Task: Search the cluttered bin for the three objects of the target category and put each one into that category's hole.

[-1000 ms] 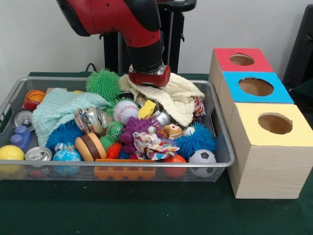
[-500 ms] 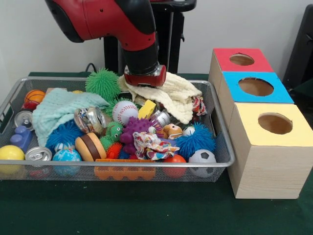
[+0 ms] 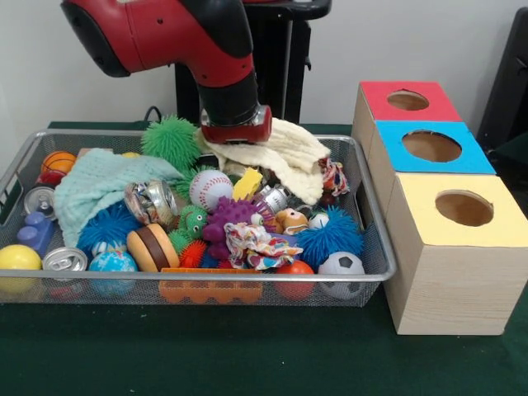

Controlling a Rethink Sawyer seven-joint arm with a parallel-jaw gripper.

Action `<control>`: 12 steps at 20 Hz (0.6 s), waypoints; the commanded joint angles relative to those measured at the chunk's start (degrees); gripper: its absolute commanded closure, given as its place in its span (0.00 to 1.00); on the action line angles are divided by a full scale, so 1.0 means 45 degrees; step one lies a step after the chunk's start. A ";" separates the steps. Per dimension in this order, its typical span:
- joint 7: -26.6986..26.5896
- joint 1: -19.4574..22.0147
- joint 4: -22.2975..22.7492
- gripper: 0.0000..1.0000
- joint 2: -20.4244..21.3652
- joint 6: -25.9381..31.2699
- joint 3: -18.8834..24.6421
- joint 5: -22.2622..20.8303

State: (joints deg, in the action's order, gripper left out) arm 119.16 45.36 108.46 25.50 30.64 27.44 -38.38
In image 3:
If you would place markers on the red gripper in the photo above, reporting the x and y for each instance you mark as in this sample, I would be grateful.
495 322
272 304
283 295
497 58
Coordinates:
237 132

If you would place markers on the cream waffle cloth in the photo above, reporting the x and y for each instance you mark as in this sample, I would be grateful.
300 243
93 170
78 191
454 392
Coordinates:
288 161

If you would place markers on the green puffer ball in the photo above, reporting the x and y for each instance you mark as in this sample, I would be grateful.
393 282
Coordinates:
169 142

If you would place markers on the orange basketball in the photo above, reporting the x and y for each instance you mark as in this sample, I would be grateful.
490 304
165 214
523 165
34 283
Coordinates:
59 162

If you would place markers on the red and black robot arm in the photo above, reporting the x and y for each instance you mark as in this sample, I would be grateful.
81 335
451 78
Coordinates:
165 33

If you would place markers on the wooden box with three holes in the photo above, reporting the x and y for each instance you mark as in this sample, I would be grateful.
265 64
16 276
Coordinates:
449 288

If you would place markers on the white baseball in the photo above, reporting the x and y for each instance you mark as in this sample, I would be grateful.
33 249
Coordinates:
210 189

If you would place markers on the purple spiky toy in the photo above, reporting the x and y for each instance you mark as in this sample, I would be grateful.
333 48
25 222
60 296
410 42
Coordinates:
231 214

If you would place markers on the crushed drink can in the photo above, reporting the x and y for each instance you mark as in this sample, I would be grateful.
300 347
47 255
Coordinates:
152 202

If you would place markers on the toy hamburger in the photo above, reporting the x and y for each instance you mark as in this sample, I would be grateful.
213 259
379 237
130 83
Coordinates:
152 247

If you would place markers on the blue puffer ball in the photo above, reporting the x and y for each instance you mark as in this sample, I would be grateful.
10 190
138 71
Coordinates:
330 243

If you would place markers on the mint green cloth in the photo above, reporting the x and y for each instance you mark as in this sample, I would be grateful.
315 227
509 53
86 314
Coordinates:
99 181

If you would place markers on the soccer ball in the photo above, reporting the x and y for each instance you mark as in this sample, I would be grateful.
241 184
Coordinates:
340 262

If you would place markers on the dark green table cloth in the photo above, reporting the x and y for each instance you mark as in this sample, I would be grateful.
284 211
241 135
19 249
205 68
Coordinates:
515 152
247 350

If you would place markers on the black chair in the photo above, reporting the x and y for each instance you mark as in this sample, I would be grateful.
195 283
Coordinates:
507 82

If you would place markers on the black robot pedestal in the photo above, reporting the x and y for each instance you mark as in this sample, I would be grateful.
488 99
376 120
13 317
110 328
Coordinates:
288 62

